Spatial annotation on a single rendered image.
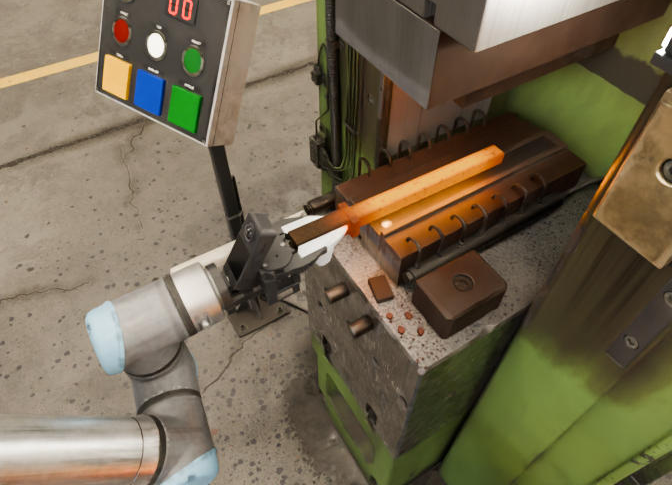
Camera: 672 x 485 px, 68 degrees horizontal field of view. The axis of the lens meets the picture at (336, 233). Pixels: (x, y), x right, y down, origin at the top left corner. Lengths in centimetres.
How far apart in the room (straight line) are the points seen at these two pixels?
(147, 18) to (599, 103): 88
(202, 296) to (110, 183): 187
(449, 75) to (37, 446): 58
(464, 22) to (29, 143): 260
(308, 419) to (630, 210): 130
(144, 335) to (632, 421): 67
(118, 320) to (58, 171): 203
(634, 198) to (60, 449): 65
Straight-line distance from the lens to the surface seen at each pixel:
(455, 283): 79
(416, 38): 57
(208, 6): 103
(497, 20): 51
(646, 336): 72
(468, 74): 61
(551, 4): 56
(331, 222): 74
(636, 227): 62
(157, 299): 69
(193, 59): 104
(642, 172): 59
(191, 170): 246
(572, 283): 75
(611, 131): 106
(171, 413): 75
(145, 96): 114
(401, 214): 85
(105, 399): 189
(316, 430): 170
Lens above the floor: 162
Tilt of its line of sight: 50 degrees down
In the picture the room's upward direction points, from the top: straight up
